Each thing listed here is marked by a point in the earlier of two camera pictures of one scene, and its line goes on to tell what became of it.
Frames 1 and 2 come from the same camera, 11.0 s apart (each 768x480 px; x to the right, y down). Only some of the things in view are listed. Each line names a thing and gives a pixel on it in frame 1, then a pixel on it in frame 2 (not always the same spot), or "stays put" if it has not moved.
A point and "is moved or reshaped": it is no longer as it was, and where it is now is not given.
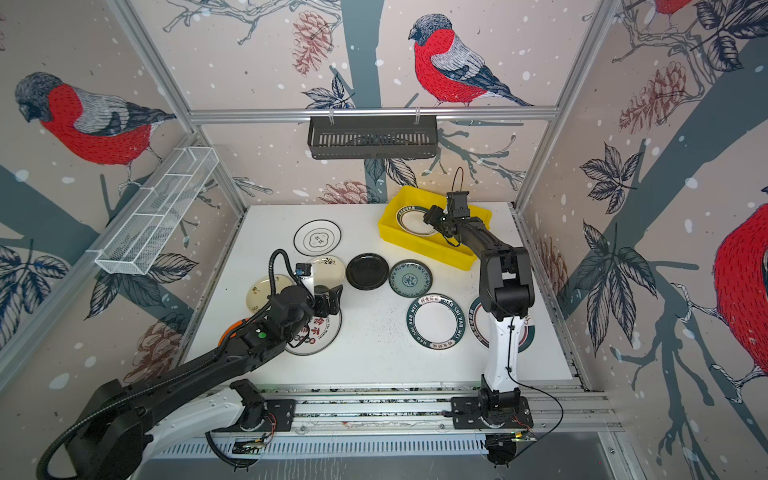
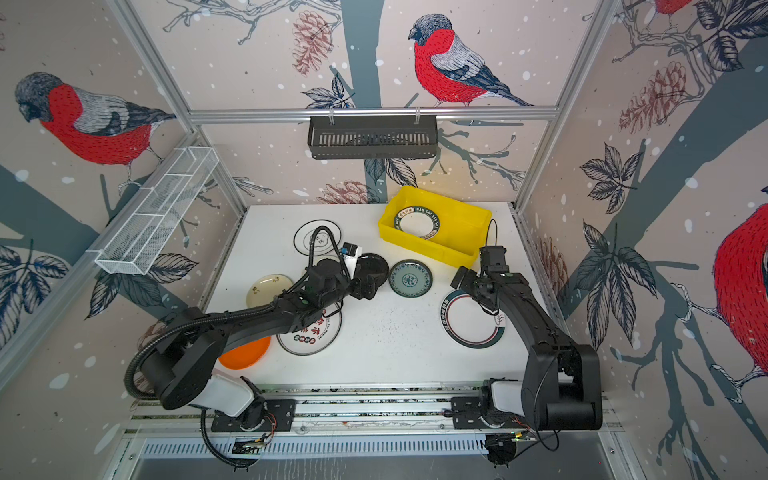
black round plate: (367, 271) stays put
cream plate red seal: (258, 291) stays put
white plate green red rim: (479, 324) is moved or reshaped
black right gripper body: (442, 219) → (474, 283)
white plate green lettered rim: (436, 321) → (417, 221)
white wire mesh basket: (155, 210) stays put
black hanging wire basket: (369, 140) stays put
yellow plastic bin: (435, 247) stays put
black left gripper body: (321, 308) → (358, 291)
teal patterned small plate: (411, 278) stays put
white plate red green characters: (318, 335) stays put
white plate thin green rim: (317, 237) stays put
